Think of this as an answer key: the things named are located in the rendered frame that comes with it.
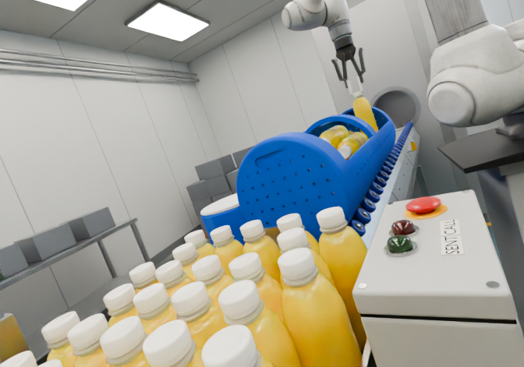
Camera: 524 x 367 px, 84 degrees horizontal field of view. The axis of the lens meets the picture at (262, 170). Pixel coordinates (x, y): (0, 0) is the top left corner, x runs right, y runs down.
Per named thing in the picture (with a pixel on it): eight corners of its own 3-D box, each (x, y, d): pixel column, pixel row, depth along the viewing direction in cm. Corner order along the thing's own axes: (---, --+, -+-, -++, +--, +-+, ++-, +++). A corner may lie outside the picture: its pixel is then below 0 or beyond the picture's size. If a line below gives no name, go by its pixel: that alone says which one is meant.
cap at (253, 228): (266, 233, 49) (263, 223, 49) (245, 241, 49) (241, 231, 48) (262, 227, 53) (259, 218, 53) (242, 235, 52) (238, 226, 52)
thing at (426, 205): (443, 202, 33) (440, 192, 33) (444, 214, 30) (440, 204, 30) (408, 207, 35) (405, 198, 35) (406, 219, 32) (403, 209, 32)
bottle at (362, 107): (369, 139, 122) (355, 96, 120) (359, 140, 129) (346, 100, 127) (383, 133, 124) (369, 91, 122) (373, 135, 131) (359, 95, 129)
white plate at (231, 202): (199, 218, 109) (200, 221, 109) (267, 192, 114) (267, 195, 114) (200, 206, 137) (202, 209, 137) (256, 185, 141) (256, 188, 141)
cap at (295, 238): (288, 241, 42) (285, 230, 42) (313, 238, 40) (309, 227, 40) (276, 255, 39) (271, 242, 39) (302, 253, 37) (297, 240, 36)
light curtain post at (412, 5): (493, 270, 179) (416, -4, 162) (495, 276, 174) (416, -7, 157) (481, 271, 183) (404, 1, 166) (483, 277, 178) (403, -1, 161)
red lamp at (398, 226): (416, 226, 30) (413, 216, 30) (415, 236, 28) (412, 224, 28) (394, 229, 31) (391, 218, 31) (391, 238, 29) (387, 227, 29)
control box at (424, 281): (494, 265, 35) (472, 185, 34) (550, 433, 18) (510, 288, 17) (405, 269, 41) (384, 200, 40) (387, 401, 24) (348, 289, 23)
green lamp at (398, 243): (415, 242, 27) (411, 231, 27) (413, 254, 25) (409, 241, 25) (390, 245, 28) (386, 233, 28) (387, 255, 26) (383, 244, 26)
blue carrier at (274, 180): (405, 154, 132) (383, 95, 130) (370, 247, 59) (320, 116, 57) (345, 171, 148) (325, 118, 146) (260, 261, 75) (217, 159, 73)
